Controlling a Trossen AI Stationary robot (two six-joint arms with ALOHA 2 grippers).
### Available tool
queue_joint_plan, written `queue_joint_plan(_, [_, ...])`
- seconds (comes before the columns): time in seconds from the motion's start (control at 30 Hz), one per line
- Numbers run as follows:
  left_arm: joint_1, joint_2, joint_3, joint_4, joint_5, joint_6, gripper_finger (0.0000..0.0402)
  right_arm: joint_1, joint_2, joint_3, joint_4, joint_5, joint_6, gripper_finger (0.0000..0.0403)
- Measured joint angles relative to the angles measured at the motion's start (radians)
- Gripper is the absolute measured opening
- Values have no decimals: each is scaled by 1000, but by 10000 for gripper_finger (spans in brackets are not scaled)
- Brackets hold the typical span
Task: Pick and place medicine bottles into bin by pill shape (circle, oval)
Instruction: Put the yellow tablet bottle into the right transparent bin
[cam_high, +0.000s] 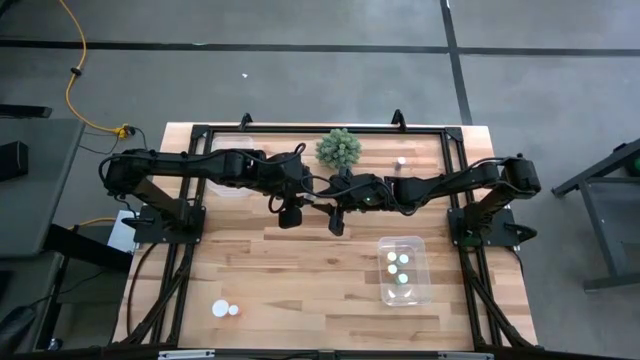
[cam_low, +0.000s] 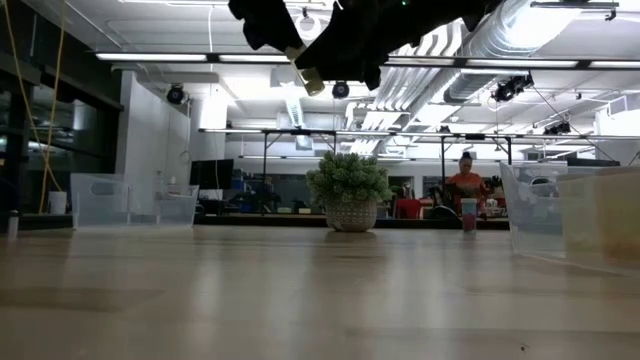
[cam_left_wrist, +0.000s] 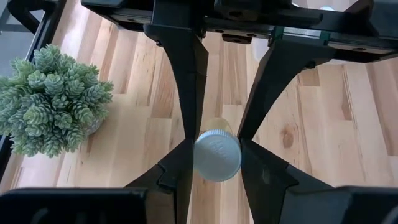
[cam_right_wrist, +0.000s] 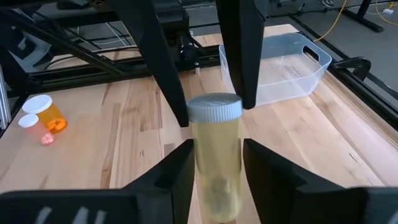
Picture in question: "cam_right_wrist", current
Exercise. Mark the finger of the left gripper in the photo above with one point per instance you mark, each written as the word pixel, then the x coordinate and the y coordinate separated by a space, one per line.
pixel 155 56
pixel 244 53

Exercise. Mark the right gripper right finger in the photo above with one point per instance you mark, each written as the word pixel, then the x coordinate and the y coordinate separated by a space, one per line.
pixel 273 193

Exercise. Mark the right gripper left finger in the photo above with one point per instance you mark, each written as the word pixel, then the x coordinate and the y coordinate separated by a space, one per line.
pixel 168 186

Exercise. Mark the orange translucent medicine bottle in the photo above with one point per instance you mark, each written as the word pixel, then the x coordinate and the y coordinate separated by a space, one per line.
pixel 51 119

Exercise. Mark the pink translucent medicine bottle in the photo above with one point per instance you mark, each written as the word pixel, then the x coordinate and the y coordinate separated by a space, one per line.
pixel 38 132

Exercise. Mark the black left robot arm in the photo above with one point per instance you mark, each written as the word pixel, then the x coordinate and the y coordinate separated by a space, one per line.
pixel 186 46

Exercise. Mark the clear plastic bin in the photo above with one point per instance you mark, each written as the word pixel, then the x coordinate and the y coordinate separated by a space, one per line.
pixel 289 74

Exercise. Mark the black floor stand leg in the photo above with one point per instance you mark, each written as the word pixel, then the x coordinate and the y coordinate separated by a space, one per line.
pixel 362 17

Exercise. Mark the silver aluminium profile post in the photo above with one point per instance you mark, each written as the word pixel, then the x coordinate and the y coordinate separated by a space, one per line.
pixel 3 105

